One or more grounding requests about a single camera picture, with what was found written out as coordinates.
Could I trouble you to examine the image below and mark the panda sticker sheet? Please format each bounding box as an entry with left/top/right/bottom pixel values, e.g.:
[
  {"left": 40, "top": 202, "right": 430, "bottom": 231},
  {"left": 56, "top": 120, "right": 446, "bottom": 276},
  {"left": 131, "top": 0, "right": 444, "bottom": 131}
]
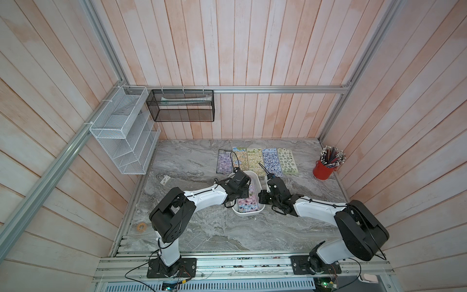
[{"left": 232, "top": 147, "right": 249, "bottom": 170}]

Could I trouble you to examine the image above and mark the brown tape roll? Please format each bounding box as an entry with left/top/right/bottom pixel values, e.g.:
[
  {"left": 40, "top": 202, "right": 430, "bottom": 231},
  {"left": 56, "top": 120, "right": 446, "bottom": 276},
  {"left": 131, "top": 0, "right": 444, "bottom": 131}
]
[{"left": 136, "top": 222, "right": 147, "bottom": 233}]

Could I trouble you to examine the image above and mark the white plastic storage box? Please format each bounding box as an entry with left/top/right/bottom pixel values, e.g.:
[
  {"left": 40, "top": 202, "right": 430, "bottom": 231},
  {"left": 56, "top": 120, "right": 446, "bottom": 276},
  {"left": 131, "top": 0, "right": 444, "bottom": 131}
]
[{"left": 232, "top": 170, "right": 265, "bottom": 217}]

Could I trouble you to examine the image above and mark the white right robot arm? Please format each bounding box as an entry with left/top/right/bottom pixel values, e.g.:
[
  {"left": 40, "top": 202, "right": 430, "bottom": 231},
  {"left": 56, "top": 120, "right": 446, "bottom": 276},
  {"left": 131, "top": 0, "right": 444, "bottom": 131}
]
[{"left": 259, "top": 175, "right": 390, "bottom": 268}]

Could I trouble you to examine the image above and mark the white wire mesh shelf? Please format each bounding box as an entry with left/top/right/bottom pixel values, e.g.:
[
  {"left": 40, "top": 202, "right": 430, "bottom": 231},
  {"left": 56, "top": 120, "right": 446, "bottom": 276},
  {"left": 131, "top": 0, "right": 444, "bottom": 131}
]
[{"left": 90, "top": 86, "right": 161, "bottom": 175}]

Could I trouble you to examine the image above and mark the aluminium mounting rail base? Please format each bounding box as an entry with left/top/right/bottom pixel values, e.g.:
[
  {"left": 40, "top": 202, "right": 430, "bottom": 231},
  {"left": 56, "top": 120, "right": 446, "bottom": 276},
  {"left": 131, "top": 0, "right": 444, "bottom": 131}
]
[{"left": 92, "top": 251, "right": 395, "bottom": 282}]

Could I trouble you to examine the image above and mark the puffy gem sticker sheet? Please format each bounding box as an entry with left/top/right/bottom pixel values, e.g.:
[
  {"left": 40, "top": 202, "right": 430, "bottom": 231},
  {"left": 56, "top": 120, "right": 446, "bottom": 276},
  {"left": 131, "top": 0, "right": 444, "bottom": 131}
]
[{"left": 216, "top": 149, "right": 232, "bottom": 175}]

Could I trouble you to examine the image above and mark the blue penguin sticker sheet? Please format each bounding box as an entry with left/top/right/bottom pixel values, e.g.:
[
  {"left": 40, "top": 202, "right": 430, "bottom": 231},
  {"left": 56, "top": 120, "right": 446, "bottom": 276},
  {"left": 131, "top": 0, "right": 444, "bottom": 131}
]
[{"left": 262, "top": 148, "right": 283, "bottom": 177}]

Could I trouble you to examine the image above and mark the green frog sticker sheet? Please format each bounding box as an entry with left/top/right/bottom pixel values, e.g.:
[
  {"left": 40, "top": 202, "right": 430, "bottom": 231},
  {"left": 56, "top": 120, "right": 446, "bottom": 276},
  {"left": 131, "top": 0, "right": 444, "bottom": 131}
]
[{"left": 277, "top": 148, "right": 299, "bottom": 175}]

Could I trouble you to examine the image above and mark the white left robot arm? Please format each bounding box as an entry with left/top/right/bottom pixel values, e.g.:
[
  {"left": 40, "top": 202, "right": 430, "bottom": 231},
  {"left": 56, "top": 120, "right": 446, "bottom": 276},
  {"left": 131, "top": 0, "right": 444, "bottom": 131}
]
[{"left": 149, "top": 168, "right": 251, "bottom": 268}]

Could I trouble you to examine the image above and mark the bundle of coloured pencils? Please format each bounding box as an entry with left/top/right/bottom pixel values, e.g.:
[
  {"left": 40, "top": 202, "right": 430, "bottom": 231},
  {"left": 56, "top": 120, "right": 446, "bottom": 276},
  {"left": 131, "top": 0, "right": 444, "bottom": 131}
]
[{"left": 319, "top": 146, "right": 347, "bottom": 169}]

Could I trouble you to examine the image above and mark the pink cartoon sticker sheet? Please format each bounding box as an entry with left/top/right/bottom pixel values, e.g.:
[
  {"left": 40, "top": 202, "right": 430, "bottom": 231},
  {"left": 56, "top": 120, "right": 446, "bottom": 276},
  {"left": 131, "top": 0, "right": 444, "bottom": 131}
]
[{"left": 237, "top": 184, "right": 260, "bottom": 213}]

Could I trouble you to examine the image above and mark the black wire mesh basket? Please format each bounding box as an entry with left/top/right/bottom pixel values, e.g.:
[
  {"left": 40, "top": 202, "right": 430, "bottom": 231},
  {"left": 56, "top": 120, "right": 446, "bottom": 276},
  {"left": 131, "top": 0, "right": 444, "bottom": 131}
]
[{"left": 146, "top": 89, "right": 215, "bottom": 122}]

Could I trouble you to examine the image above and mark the red metal pencil bucket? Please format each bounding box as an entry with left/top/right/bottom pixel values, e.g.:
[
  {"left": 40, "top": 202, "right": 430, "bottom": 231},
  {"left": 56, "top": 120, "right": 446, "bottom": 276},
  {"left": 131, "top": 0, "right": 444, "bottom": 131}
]
[{"left": 313, "top": 161, "right": 336, "bottom": 181}]

